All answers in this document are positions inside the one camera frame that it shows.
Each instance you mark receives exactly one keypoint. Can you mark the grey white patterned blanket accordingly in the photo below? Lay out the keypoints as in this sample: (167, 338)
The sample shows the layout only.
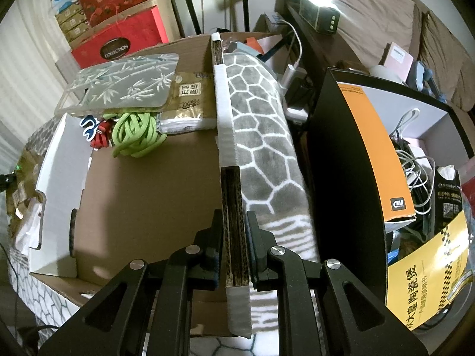
(259, 126)

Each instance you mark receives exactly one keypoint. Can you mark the black packet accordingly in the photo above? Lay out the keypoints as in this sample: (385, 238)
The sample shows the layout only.
(449, 196)

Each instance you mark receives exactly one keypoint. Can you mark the gold foil packet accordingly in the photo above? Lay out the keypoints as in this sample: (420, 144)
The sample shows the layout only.
(22, 211)

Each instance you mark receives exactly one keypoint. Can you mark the white charger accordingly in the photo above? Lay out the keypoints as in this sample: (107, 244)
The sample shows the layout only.
(290, 75)

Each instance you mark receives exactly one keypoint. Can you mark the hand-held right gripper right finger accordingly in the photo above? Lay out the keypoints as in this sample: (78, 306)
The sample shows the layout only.
(254, 263)

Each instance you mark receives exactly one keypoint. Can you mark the gold tissue pack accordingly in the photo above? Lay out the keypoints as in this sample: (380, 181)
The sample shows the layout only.
(189, 100)

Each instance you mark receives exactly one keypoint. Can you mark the gold flat box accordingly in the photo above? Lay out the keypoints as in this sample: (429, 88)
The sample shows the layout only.
(68, 12)
(72, 24)
(77, 35)

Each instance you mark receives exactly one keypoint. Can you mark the silver bamboo-print packet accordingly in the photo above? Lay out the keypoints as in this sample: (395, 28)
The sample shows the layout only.
(126, 81)

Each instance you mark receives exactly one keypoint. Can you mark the yellow paper bag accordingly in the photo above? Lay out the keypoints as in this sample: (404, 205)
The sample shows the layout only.
(419, 285)

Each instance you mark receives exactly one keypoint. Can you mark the black speaker stand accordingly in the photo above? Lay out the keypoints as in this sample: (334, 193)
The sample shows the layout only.
(245, 3)
(192, 11)

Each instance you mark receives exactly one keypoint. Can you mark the red chocolate gift bag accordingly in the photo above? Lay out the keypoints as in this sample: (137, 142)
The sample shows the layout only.
(130, 33)

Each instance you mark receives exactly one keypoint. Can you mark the black storage bin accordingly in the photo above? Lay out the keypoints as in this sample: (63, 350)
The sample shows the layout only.
(341, 178)

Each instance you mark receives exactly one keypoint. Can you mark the small black speaker clock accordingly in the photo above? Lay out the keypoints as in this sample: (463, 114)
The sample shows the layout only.
(321, 16)

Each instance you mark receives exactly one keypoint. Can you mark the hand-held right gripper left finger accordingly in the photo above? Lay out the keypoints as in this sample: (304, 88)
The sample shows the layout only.
(217, 267)

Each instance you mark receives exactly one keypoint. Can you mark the orange box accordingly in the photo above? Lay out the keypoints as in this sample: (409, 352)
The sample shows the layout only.
(374, 148)

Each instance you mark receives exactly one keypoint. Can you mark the white striped curtain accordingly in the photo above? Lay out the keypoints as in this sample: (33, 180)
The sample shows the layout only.
(22, 81)

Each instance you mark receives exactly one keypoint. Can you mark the pink box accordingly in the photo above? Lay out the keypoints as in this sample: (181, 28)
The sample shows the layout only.
(397, 59)

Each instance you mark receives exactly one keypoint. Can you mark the white cardboard box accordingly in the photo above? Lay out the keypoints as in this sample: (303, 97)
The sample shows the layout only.
(148, 200)

